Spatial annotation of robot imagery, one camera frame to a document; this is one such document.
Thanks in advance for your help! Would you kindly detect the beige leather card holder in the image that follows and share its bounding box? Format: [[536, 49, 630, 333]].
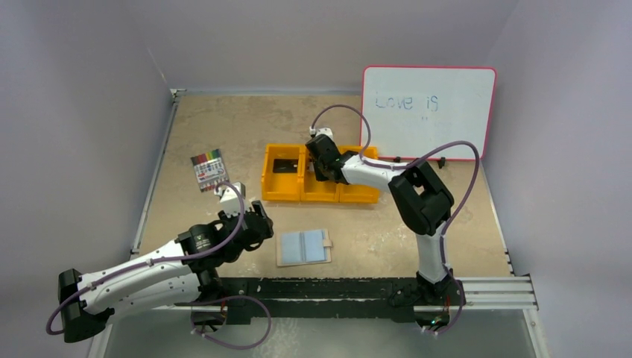
[[276, 229, 333, 267]]

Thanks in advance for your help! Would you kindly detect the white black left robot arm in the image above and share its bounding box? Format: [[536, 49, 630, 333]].
[[53, 201, 274, 343]]

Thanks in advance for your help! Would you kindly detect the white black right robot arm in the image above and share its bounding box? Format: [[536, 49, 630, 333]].
[[306, 134, 455, 304]]

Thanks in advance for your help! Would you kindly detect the black magnetic stripe card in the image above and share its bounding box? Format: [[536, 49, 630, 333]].
[[272, 159, 298, 174]]

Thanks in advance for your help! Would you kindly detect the yellow three-compartment bin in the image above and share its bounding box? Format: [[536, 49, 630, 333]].
[[261, 143, 380, 204]]

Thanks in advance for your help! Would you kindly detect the marker pen pack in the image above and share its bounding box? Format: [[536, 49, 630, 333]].
[[190, 148, 230, 192]]

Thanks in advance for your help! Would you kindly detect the pink-framed whiteboard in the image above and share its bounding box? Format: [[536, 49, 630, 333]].
[[360, 66, 497, 159]]

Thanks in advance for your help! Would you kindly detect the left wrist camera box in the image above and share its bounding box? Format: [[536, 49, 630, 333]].
[[214, 182, 248, 217]]

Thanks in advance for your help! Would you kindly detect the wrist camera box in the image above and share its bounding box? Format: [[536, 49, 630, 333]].
[[214, 182, 248, 217], [309, 127, 333, 139]]

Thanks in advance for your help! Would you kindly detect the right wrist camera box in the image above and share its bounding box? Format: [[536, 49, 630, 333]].
[[309, 127, 333, 139]]

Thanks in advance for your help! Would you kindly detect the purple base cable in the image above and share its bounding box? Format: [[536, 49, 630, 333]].
[[189, 292, 273, 350]]

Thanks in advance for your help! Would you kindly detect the black front table rail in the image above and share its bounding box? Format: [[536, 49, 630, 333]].
[[189, 277, 466, 327]]

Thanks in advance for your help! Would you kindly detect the right aluminium frame rail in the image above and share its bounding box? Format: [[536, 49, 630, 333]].
[[461, 276, 538, 310]]

